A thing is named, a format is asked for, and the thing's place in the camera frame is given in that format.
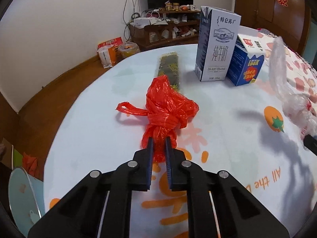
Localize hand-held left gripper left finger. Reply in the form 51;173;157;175
28;137;154;238

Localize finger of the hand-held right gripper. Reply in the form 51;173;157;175
303;134;317;152

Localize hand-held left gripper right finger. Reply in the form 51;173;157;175
165;137;290;238

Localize clear plastic bag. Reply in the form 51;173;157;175
269;36;317;142

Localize red plastic bag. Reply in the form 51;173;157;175
116;76;200;163

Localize light blue bin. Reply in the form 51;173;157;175
8;167;45;237

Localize white printed tablecloth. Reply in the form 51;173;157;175
43;25;317;238

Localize dark flat snack packet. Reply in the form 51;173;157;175
155;52;180;91

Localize blue milk carton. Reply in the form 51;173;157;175
226;33;265;87

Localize white orange paper bag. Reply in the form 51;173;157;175
98;45;117;68

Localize clear bag with yellow contents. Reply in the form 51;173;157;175
117;42;139;57

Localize orange cloth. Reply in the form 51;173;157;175
22;152;37;176

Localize white milk carton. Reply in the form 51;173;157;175
194;6;242;82

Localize orange cardboard box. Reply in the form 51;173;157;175
97;37;123;52

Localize wooden tv cabinet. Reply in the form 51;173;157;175
129;10;201;50

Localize white device box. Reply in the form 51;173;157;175
134;17;151;29

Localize wooden door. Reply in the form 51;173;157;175
235;0;260;28

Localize black television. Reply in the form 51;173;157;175
148;0;192;10

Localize grey cables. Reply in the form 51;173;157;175
122;0;140;42

